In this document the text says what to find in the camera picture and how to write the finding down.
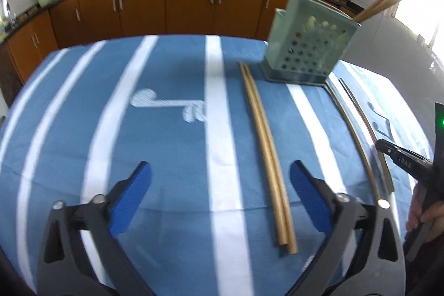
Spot lower wooden base cabinets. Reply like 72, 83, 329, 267
1, 0, 287, 84

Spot wooden chopstick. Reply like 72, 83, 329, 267
246, 64, 299, 255
339, 78, 395, 194
239, 62, 288, 246
354, 0, 403, 23
325, 80, 380, 202
353, 0, 403, 22

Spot person's right hand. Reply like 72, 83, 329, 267
406, 183, 444, 243

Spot blue white striped tablecloth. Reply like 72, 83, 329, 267
1, 35, 430, 295

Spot green perforated utensil holder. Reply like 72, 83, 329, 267
261, 0, 360, 86

